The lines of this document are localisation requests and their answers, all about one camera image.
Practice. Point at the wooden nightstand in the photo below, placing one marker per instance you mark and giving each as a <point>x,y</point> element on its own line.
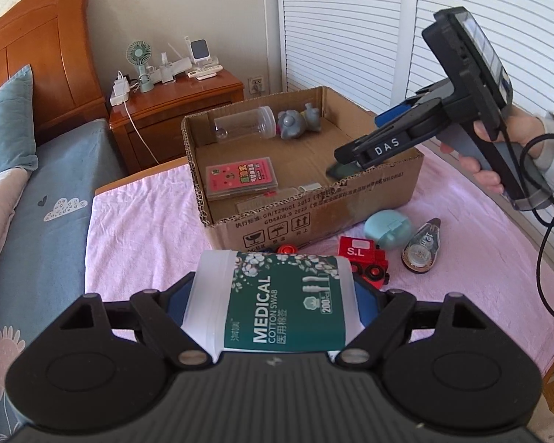
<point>175,110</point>

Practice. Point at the green handheld fan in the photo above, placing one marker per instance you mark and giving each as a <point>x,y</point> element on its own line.
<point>140,53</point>

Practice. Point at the teal round case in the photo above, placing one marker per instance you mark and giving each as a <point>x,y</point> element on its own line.
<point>388,230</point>

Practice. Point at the white power strip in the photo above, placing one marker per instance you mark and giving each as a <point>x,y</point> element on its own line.
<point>119,92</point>

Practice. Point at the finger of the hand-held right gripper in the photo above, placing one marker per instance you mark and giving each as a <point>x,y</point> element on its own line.
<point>392,115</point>
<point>346,154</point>

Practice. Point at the wooden headboard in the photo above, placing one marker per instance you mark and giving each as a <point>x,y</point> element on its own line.
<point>41,55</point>

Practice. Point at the pink towel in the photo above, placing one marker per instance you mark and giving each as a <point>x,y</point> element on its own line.
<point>134,240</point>

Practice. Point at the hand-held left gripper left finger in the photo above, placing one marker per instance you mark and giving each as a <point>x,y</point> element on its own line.
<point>177,295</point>

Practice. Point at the white phone stand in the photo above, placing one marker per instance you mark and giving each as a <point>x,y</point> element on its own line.
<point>199,50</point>

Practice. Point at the pink floral pillow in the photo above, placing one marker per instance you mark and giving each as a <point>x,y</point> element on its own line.
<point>0,212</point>

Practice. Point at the red toy train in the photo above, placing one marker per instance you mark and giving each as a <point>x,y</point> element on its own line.
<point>358,251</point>

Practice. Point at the clear correction tape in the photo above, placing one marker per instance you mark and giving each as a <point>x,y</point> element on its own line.
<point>422,249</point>

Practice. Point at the white louvered closet door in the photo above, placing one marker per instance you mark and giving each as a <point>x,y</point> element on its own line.
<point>341,32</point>
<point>526,9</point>

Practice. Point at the blue pillow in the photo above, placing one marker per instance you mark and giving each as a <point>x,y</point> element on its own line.
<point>4,129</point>

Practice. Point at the grey hippo toy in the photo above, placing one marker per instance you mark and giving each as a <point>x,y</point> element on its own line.
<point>298,122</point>

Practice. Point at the clear plastic bottle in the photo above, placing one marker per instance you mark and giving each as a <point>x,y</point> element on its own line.
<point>244,124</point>

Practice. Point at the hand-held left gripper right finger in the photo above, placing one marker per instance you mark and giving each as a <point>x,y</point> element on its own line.
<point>364,300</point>

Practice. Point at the white wall outlet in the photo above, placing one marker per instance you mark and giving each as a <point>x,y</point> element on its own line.
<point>257,85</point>

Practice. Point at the small white spray bottle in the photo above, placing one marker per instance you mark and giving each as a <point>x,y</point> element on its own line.
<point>166,71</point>

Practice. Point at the red toy wheel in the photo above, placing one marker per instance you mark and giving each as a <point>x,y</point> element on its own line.
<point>287,249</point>

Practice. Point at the green label cotton swab jar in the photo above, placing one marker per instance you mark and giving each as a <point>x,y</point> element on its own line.
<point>267,304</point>

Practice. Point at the white remote control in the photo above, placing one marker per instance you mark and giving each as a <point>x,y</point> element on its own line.
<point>205,72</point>

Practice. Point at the blue flower bed sheet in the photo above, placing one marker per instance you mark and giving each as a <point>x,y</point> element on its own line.
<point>51,240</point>

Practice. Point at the person's right hand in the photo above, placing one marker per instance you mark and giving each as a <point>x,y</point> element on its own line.
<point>526,129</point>

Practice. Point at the white desk organizer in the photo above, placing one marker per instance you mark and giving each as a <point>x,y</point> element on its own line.
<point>181,67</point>

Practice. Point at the brown cardboard box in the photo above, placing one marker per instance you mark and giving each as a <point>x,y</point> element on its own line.
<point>351,203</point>

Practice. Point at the pink card box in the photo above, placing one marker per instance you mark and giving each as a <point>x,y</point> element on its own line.
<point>242,177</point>

